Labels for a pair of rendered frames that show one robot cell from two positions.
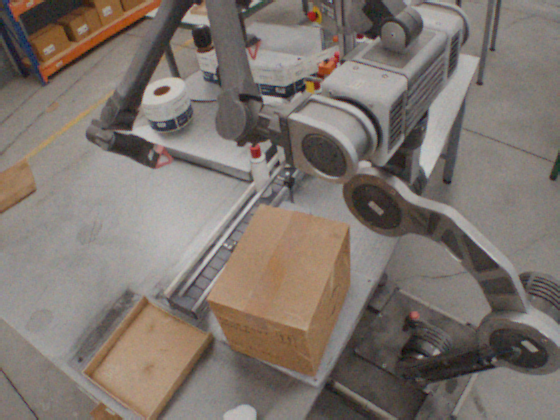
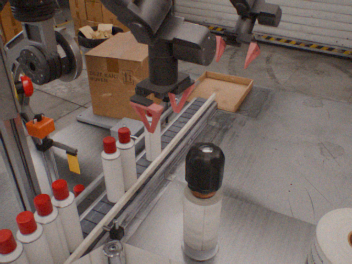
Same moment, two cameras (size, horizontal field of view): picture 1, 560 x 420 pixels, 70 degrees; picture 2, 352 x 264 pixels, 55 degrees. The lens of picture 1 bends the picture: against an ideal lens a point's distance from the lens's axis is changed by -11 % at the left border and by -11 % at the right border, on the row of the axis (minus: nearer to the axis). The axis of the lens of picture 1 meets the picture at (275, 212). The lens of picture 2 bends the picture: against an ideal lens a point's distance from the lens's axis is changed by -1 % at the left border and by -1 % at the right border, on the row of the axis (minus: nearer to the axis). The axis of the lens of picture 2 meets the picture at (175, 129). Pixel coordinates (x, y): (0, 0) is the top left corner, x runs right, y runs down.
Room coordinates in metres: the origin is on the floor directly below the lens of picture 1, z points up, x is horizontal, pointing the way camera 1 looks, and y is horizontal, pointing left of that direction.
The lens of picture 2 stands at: (2.00, -0.12, 1.58)
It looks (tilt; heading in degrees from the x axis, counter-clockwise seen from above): 33 degrees down; 167
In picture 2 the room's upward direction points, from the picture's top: straight up
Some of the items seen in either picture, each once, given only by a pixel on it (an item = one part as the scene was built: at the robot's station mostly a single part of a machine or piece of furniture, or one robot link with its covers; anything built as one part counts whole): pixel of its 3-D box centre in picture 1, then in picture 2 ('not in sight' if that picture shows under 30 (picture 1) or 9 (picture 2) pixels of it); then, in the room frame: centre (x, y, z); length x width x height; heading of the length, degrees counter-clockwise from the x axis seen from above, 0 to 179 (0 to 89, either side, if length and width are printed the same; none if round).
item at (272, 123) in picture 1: (285, 124); not in sight; (0.68, -0.05, 1.45); 0.09 x 0.08 x 0.12; 134
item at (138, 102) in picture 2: (249, 49); (154, 109); (1.41, -0.02, 1.25); 0.07 x 0.07 x 0.09; 43
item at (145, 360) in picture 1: (146, 356); (219, 89); (0.58, 0.44, 0.85); 0.30 x 0.26 x 0.04; 141
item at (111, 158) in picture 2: not in sight; (113, 170); (1.25, -0.12, 0.98); 0.05 x 0.05 x 0.20
